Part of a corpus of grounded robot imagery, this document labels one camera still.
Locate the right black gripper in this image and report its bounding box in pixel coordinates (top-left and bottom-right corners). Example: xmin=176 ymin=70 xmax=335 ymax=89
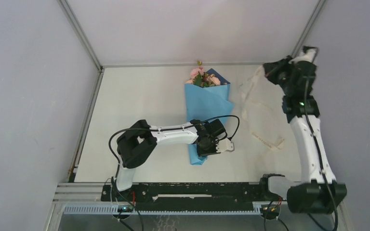
xmin=262 ymin=55 xmax=295 ymax=95

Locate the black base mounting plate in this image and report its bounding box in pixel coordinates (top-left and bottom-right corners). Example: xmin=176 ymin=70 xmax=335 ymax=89
xmin=101 ymin=182 xmax=281 ymax=212

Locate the aluminium front frame rail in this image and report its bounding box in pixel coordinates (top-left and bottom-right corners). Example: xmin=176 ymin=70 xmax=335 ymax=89
xmin=52 ymin=182 xmax=344 ymax=205

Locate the cream ribbon strap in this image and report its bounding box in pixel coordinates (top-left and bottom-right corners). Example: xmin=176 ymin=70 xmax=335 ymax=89
xmin=239 ymin=65 xmax=285 ymax=151

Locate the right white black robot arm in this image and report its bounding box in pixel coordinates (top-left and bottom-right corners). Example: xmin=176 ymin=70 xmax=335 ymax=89
xmin=259 ymin=56 xmax=347 ymax=214

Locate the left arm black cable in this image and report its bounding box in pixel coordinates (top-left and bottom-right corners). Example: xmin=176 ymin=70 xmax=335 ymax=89
xmin=108 ymin=115 xmax=240 ymax=186

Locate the blue wrapping paper sheet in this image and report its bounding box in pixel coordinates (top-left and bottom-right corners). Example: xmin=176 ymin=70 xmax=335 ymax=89
xmin=184 ymin=68 xmax=235 ymax=166

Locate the white slotted cable duct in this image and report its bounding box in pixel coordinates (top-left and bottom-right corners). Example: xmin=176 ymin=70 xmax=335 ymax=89
xmin=64 ymin=205 xmax=262 ymax=215

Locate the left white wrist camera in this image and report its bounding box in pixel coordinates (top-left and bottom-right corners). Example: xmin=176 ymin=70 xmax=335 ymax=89
xmin=216 ymin=138 xmax=235 ymax=153

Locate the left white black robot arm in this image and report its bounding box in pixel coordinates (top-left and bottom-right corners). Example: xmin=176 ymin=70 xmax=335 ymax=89
xmin=112 ymin=117 xmax=235 ymax=201

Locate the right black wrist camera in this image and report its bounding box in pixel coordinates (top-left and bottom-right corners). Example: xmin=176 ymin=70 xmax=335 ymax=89
xmin=290 ymin=46 xmax=319 ymax=63

